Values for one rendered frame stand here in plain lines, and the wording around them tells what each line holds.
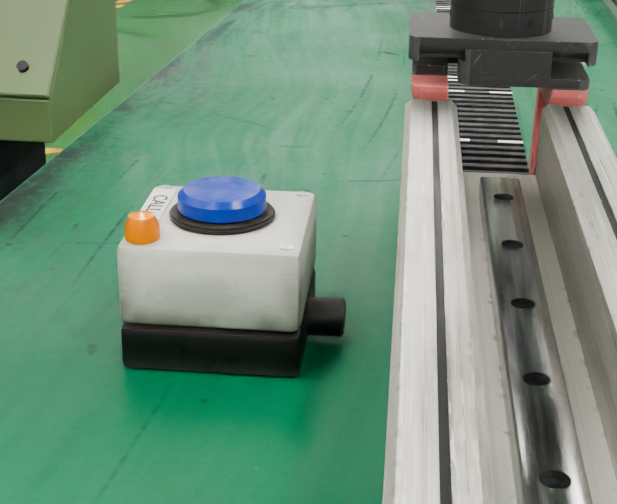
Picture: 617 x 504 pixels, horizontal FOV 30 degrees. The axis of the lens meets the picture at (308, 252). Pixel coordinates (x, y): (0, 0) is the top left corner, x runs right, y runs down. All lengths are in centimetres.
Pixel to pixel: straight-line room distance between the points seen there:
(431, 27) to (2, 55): 33
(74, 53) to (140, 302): 39
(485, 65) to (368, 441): 25
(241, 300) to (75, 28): 42
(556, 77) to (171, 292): 26
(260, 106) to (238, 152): 12
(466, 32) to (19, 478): 35
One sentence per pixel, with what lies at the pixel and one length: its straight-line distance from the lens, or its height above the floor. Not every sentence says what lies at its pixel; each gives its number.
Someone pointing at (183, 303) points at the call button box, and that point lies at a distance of 50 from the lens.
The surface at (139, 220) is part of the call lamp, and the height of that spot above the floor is 85.
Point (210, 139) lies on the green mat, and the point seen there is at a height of 78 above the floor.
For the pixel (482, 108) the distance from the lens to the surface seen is 80.
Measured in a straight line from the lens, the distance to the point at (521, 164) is 72.
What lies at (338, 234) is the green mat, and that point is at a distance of 66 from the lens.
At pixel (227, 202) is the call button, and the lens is 50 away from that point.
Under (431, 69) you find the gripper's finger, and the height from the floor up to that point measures 87.
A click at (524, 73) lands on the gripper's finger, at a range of 64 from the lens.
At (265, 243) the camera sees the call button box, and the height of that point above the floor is 84.
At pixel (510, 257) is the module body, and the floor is 84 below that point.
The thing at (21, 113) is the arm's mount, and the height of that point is 80.
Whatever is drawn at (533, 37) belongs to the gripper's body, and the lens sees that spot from 65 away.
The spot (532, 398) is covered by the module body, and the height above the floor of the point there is 84.
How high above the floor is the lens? 103
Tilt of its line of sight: 23 degrees down
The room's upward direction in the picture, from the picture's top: 1 degrees clockwise
